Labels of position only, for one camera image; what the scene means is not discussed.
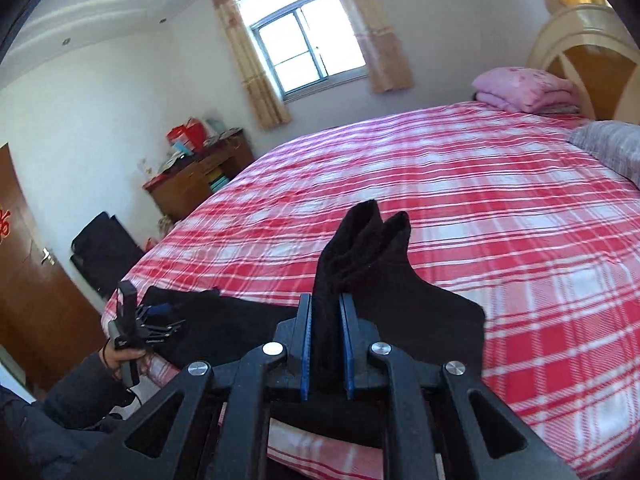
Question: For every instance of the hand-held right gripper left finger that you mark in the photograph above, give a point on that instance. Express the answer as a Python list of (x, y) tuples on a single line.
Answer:
[(306, 340)]

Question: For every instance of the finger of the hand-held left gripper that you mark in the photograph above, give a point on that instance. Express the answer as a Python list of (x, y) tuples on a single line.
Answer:
[(160, 332), (152, 310)]

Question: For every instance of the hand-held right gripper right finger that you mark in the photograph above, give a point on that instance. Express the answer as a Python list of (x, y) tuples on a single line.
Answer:
[(346, 340)]

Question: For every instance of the black pants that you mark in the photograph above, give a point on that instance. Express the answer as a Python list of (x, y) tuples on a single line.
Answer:
[(360, 260)]

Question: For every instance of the person's left forearm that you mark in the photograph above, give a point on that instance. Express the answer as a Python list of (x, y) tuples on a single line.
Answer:
[(85, 395)]

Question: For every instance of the person's left hand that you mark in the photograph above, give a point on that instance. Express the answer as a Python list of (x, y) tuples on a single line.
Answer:
[(116, 357)]

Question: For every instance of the black suitcase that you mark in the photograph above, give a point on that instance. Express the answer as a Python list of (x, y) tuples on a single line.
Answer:
[(105, 255)]

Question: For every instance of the patterned floor bag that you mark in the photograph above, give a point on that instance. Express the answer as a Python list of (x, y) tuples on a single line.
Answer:
[(166, 225)]

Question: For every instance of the brown wooden door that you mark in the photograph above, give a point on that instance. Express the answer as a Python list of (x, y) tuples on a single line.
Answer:
[(35, 310)]

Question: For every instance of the brown wooden desk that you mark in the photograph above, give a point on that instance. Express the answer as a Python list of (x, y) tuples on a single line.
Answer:
[(195, 185)]

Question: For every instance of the teal stacked boxes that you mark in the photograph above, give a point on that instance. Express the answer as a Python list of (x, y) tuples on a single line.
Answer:
[(217, 181)]

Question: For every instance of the red door decoration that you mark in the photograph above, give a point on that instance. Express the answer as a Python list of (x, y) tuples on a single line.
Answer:
[(5, 225)]

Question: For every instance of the blue box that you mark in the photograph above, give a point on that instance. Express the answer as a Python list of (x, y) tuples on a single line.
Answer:
[(182, 148)]

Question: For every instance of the red gift bag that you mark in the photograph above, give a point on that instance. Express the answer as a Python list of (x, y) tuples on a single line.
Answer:
[(186, 135)]

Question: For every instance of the bed with red plaid sheet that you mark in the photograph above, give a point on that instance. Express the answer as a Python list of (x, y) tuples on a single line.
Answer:
[(450, 185)]

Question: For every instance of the beige patterned curtain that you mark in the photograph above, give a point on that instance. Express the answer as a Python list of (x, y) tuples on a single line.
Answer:
[(375, 30), (255, 70)]

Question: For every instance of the sliding window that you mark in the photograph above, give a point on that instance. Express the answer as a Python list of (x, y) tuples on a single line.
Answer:
[(305, 35)]

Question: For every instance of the pink folded quilt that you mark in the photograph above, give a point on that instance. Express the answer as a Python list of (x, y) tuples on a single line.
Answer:
[(520, 87)]

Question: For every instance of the folded grey blanket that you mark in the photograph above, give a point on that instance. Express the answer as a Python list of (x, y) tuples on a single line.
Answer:
[(562, 109)]

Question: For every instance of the striped pillow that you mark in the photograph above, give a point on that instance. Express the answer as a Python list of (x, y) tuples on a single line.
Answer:
[(610, 150)]

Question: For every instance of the wooden bed headboard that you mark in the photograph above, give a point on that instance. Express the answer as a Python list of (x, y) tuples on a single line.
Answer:
[(590, 65)]

